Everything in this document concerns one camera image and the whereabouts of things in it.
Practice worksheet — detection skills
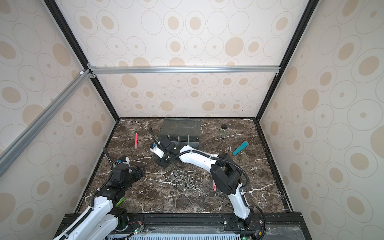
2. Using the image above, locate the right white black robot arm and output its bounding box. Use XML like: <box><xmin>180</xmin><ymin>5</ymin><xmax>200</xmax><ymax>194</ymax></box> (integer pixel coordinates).
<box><xmin>149</xmin><ymin>128</ymin><xmax>266</xmax><ymax>230</ymax></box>

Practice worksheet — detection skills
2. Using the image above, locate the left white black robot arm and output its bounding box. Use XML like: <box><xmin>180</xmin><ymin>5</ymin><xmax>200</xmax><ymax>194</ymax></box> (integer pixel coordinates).
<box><xmin>55</xmin><ymin>160</ymin><xmax>145</xmax><ymax>240</ymax></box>

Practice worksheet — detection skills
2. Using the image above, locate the grey compartment organizer box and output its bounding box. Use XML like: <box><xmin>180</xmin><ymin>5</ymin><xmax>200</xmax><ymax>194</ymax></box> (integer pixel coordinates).
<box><xmin>158</xmin><ymin>118</ymin><xmax>201</xmax><ymax>150</ymax></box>

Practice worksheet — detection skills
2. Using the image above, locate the left diagonal aluminium frame bar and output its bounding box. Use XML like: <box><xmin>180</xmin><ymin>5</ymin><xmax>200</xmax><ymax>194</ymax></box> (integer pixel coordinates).
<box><xmin>1</xmin><ymin>70</ymin><xmax>91</xmax><ymax>175</ymax></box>

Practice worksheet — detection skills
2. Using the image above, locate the green plastic packet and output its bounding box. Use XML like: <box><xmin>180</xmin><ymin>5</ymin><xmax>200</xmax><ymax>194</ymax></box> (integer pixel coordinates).
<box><xmin>116</xmin><ymin>197</ymin><xmax>125</xmax><ymax>207</ymax></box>

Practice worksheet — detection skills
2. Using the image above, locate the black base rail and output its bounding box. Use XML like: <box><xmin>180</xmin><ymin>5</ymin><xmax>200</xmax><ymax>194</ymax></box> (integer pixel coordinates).
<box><xmin>56</xmin><ymin>212</ymin><xmax>313</xmax><ymax>240</ymax></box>

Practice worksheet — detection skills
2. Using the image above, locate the pink marker pen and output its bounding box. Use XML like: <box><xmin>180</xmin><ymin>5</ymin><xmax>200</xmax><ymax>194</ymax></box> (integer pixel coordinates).
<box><xmin>134</xmin><ymin>133</ymin><xmax>139</xmax><ymax>149</ymax></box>

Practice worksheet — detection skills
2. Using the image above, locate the horizontal aluminium frame bar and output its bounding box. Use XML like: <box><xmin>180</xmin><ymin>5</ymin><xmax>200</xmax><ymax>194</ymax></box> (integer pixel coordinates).
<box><xmin>91</xmin><ymin>66</ymin><xmax>280</xmax><ymax>74</ymax></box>

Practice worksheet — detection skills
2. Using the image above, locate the pile of dark wing nuts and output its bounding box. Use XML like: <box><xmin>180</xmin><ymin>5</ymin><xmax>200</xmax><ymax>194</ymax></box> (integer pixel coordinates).
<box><xmin>165</xmin><ymin>170</ymin><xmax>188</xmax><ymax>188</ymax></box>

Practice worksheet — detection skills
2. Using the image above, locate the cluster of silver hex nuts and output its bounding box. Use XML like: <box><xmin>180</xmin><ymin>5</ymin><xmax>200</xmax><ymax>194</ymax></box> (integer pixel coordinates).
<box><xmin>184</xmin><ymin>170</ymin><xmax>203</xmax><ymax>191</ymax></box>

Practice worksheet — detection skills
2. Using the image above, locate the small black-lidded glass jar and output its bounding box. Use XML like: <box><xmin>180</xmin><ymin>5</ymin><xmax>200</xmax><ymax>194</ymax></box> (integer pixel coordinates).
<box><xmin>220</xmin><ymin>124</ymin><xmax>229</xmax><ymax>138</ymax></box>

